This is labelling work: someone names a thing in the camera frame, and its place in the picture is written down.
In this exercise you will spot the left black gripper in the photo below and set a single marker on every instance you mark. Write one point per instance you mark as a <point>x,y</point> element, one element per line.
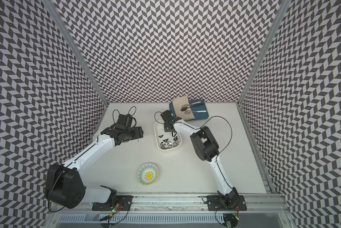
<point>139,133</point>

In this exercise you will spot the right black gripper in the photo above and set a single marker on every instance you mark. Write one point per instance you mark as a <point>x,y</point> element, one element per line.
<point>166,128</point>

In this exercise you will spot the white storage box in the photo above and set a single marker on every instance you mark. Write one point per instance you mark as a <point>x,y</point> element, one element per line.
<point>159,130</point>

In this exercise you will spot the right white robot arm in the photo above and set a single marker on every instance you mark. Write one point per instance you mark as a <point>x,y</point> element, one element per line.
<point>207,149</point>

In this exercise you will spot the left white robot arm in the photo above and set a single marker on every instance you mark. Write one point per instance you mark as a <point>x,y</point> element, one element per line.
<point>64,185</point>

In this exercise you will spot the silver wing nut pile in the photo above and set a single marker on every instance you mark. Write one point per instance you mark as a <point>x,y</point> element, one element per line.
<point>170,143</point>

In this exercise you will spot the teal tray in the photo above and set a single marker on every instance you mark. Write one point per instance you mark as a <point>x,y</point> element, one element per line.
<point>199,116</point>

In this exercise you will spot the yellow patterned bowl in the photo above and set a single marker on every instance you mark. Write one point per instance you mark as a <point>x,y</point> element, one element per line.
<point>147,174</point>

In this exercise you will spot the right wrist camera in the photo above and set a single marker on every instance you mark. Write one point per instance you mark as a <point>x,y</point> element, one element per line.
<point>166,116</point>

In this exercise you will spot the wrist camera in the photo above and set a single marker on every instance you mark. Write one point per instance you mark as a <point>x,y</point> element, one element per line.
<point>125,120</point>
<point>166,116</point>

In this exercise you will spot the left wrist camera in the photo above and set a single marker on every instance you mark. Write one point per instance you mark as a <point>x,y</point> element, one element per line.
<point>125,120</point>

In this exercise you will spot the white handled spoon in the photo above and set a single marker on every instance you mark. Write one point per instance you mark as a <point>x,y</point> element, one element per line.
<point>198,111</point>

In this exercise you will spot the pink handled spoon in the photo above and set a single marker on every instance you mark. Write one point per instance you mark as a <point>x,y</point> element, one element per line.
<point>195,103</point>

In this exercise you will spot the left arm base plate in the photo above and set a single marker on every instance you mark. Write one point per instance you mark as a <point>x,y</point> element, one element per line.
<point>113,203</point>

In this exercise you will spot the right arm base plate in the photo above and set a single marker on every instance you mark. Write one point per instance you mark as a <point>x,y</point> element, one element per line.
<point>216,202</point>

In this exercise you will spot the aluminium rail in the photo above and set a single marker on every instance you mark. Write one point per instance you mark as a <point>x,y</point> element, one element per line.
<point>203,203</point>

